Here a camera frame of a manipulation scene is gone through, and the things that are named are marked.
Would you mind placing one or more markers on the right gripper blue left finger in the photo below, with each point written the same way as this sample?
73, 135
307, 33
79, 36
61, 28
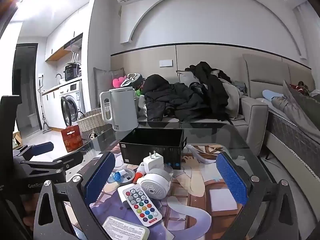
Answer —
51, 219

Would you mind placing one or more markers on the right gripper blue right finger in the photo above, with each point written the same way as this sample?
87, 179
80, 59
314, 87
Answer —
279, 220

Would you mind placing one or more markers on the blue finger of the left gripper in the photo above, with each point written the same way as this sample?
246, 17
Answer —
34, 150
58, 166

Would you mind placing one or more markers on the white round usb dock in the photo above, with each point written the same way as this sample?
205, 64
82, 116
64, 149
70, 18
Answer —
122, 177

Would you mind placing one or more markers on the white labelled box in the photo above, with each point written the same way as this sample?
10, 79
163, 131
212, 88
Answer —
119, 229

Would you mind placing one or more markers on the white tube red cap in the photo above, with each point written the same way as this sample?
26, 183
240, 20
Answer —
140, 172

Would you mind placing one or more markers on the white remote colourful buttons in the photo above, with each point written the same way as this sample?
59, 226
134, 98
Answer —
141, 205

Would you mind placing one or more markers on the white round speaker device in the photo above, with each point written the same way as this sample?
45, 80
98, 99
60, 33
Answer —
156, 184

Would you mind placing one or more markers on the white wall charger plug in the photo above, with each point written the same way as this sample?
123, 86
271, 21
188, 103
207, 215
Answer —
153, 160

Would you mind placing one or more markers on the red gift bag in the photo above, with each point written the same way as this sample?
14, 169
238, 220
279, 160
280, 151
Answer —
72, 138

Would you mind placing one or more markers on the wicker basket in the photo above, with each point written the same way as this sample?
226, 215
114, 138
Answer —
92, 121

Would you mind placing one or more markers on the white washing machine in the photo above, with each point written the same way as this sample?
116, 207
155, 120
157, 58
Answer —
72, 102

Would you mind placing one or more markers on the grey bed with quilt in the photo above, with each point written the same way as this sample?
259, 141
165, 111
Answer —
289, 134

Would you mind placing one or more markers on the black storage box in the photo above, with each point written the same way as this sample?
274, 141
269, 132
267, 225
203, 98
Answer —
140, 142

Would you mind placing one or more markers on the grey sofa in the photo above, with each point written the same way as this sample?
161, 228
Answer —
246, 114

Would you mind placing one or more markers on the white electric kettle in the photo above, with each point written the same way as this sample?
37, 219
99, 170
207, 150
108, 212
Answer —
118, 108

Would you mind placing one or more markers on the black kitchen appliance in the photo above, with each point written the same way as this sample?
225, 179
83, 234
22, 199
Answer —
72, 70

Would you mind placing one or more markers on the pink plush toy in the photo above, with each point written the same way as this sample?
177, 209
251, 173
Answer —
116, 82

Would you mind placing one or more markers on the black jacket pile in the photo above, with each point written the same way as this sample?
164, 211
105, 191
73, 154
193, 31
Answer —
187, 103

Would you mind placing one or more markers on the helmet on sofa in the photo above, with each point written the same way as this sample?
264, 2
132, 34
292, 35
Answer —
133, 80

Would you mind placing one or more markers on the white wall socket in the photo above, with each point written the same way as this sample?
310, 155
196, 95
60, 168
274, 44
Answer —
166, 63

